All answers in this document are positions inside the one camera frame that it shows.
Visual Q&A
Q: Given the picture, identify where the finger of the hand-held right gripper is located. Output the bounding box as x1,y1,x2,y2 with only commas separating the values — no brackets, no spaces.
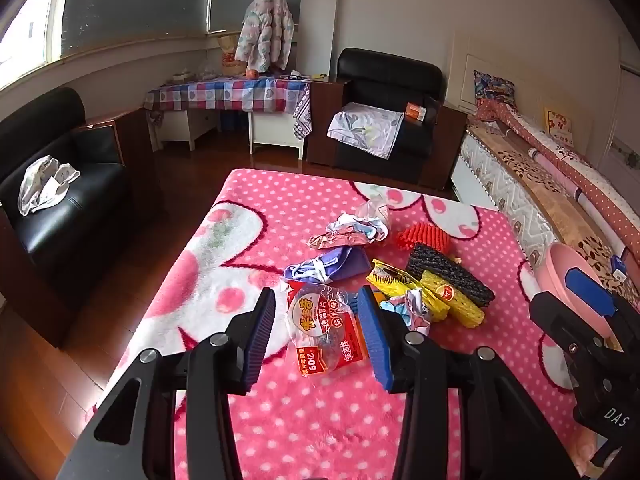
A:
529,291,623,358
564,267,640,343

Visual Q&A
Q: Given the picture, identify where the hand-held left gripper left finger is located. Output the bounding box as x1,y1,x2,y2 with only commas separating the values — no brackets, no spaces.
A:
57,287,277,480

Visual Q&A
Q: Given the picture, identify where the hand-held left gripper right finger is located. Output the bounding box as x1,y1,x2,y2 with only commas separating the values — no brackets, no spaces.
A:
357,285,583,480

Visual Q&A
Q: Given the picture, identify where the pink plastic bucket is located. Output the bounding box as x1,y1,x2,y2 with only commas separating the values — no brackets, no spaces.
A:
532,242,626,356

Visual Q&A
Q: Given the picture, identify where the silver wrapper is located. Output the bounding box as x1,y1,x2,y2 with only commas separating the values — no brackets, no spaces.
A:
387,290,433,336

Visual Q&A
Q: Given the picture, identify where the clear snack bag red label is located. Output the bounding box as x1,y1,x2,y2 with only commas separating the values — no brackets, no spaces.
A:
286,280,371,383

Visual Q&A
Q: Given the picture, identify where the yellow snack wrapper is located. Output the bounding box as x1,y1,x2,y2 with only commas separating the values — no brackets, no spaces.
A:
366,258,426,301

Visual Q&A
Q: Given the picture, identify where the purple wrapper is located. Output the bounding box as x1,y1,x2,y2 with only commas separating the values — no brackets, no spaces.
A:
284,246,373,286

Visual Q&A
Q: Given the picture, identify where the black ridged packet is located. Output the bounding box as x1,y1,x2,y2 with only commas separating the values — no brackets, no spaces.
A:
405,242,496,308

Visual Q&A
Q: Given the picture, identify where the colourful wrapper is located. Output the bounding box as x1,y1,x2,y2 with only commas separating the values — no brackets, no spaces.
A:
307,212,391,251

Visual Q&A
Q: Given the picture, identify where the clear plastic bag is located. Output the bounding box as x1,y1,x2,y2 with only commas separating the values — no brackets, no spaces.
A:
357,195,393,226

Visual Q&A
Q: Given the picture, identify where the pink dotted quilt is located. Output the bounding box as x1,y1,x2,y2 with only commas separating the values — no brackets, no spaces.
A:
475,97,640,261

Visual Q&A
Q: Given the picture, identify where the pink dotted printed blanket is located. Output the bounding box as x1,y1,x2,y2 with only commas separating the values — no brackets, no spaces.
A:
102,167,601,480

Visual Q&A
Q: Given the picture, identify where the white bed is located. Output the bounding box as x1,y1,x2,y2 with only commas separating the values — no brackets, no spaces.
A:
445,25,640,311

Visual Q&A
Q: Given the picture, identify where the bed with brown blanket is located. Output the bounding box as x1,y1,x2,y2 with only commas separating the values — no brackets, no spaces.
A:
467,120,640,306

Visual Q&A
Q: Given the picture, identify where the yellow floral pillow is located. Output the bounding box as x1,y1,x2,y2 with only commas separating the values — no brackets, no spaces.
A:
542,106,576,148

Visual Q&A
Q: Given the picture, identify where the white wardrobe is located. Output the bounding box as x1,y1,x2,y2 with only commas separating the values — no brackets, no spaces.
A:
600,35,640,201

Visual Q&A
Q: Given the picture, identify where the white table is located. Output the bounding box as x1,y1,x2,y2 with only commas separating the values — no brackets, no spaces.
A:
159,107,307,161

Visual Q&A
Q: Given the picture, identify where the white floral cloth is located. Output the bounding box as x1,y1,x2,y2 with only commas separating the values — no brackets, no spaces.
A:
326,102,405,160

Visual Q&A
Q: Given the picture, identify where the black leather armchair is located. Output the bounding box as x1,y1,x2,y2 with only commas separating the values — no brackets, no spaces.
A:
0,86,168,348
306,47,468,191

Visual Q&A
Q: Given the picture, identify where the blue bin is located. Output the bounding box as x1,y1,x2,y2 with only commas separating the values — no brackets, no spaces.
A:
220,110,249,133

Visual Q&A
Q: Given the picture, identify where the colourful cartoon pillow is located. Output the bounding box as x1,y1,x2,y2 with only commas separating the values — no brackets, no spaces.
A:
472,70,516,106

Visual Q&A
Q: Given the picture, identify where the table with plaid cloth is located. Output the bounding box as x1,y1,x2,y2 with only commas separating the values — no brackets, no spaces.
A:
144,76,313,141

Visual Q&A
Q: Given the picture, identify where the crumpled white cloth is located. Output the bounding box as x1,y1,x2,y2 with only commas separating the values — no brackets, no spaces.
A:
17,155,81,217

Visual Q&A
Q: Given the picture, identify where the tan paper sack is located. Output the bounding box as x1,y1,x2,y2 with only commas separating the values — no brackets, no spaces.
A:
216,34,249,77

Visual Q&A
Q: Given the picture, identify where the puffy floral jacket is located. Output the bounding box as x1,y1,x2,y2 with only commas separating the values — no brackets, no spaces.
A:
235,0,296,73

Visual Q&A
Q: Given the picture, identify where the large window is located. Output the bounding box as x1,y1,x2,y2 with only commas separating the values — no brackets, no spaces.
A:
0,0,306,93

